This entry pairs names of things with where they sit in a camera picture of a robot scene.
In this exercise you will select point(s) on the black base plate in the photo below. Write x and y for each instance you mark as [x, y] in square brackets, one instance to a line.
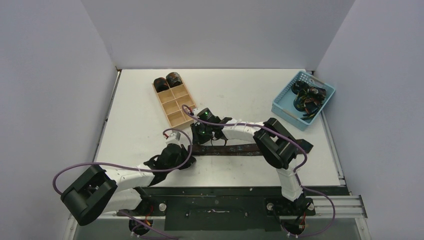
[225, 223]

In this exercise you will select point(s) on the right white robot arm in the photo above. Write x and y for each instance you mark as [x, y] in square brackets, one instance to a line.
[278, 147]

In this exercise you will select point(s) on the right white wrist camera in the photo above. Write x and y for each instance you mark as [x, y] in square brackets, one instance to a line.
[195, 111]

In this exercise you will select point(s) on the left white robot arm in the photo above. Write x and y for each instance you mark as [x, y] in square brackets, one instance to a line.
[98, 190]

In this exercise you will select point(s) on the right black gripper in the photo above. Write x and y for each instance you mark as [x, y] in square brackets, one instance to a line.
[197, 136]

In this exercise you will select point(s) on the aluminium frame rail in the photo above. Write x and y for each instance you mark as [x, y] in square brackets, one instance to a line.
[338, 205]

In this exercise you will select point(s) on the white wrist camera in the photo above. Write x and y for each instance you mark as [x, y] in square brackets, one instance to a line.
[195, 111]
[173, 138]

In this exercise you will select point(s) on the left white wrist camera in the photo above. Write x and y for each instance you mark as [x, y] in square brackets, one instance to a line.
[173, 138]

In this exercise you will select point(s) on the colourful ties pile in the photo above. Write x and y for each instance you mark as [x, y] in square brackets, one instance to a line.
[309, 99]

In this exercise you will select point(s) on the blue plastic basket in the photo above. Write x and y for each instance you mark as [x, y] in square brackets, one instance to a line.
[283, 106]

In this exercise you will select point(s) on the wooden compartment tray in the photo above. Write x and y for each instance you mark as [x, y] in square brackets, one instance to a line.
[171, 101]

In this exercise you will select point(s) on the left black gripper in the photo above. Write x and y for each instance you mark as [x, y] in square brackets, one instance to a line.
[191, 160]

